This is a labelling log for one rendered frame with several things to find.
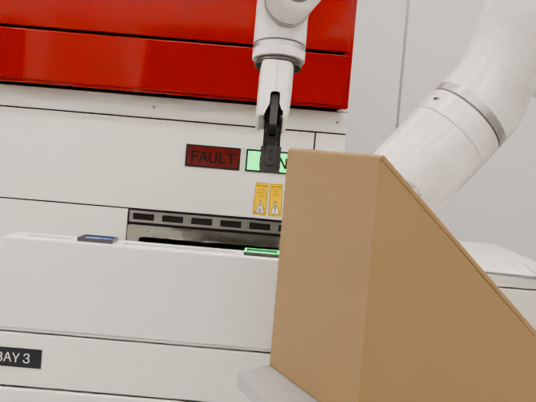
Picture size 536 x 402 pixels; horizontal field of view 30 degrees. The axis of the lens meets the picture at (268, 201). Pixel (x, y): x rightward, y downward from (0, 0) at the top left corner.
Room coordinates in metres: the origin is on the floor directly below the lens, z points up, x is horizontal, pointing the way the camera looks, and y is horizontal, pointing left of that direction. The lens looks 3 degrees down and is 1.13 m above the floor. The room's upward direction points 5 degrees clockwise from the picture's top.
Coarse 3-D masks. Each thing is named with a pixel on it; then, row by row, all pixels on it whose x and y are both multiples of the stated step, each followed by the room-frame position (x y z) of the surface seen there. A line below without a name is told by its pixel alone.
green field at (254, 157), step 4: (248, 152) 2.15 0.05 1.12; (252, 152) 2.15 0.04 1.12; (256, 152) 2.15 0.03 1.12; (260, 152) 2.15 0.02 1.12; (248, 156) 2.15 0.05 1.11; (252, 156) 2.15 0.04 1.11; (256, 156) 2.15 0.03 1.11; (284, 156) 2.15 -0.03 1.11; (248, 160) 2.15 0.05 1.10; (252, 160) 2.15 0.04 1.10; (256, 160) 2.15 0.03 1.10; (284, 160) 2.15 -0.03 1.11; (248, 164) 2.15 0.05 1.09; (252, 164) 2.15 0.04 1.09; (256, 164) 2.15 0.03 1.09; (280, 164) 2.15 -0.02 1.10; (284, 164) 2.15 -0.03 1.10; (248, 168) 2.15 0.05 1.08; (252, 168) 2.15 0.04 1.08; (256, 168) 2.15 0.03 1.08; (280, 168) 2.15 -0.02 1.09; (284, 168) 2.15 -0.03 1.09
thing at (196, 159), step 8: (192, 152) 2.15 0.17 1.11; (200, 152) 2.15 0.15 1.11; (208, 152) 2.15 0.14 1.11; (216, 152) 2.15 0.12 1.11; (224, 152) 2.15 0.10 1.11; (232, 152) 2.15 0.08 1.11; (192, 160) 2.15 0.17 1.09; (200, 160) 2.15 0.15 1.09; (208, 160) 2.15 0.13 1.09; (216, 160) 2.15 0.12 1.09; (224, 160) 2.15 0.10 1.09; (232, 160) 2.15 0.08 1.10
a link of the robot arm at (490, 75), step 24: (504, 0) 1.35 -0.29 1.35; (528, 0) 1.32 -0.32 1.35; (480, 24) 1.38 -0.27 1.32; (504, 24) 1.34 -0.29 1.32; (528, 24) 1.32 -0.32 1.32; (480, 48) 1.37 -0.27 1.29; (504, 48) 1.34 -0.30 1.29; (528, 48) 1.33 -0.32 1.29; (456, 72) 1.38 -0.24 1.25; (480, 72) 1.35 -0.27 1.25; (504, 72) 1.34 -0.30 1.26; (528, 72) 1.33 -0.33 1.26; (480, 96) 1.34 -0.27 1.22; (504, 96) 1.34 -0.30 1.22; (528, 96) 1.35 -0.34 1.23; (504, 120) 1.34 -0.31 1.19
